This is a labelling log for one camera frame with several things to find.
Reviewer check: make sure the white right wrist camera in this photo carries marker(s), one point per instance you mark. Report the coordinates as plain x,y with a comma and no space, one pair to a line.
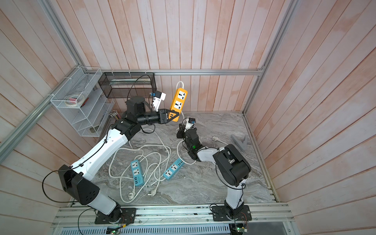
190,123

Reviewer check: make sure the tape roll on shelf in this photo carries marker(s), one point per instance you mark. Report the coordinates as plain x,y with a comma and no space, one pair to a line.
74,100

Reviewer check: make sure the grey plastic stand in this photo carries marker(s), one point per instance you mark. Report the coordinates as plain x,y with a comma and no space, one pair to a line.
240,142

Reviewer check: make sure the blue power strip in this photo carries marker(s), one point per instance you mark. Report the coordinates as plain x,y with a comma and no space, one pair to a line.
173,169
137,173

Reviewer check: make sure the orange power strip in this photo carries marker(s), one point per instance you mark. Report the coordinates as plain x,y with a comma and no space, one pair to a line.
179,101

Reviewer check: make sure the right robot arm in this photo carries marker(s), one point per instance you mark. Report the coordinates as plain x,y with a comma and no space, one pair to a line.
229,162

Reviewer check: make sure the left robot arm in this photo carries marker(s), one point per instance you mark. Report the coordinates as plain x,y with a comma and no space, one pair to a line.
76,179

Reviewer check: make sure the white wire mesh shelf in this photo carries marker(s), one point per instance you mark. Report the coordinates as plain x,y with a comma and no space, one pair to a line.
89,119

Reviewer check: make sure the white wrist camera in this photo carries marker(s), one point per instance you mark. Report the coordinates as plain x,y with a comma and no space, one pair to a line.
190,123
158,97

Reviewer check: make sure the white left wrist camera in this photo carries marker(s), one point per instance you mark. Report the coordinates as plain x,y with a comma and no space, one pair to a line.
158,97

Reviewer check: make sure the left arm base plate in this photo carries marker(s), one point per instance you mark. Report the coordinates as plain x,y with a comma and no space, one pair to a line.
117,216

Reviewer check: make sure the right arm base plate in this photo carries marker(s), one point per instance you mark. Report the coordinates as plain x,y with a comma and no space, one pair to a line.
226,213

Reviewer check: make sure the black mesh wall basket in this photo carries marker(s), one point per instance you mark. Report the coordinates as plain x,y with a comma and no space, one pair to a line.
122,85

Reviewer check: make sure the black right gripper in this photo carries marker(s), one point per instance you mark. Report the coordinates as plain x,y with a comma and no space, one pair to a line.
181,133

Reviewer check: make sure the bundle of pencils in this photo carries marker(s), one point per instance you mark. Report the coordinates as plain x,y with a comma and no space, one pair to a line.
115,115

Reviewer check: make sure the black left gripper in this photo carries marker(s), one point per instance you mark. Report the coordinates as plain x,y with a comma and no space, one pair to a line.
162,115

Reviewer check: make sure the blue power strip left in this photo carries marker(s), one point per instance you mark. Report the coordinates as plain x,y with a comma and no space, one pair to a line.
137,173

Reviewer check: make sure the blue power strip right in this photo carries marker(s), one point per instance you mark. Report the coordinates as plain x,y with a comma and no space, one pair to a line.
173,169

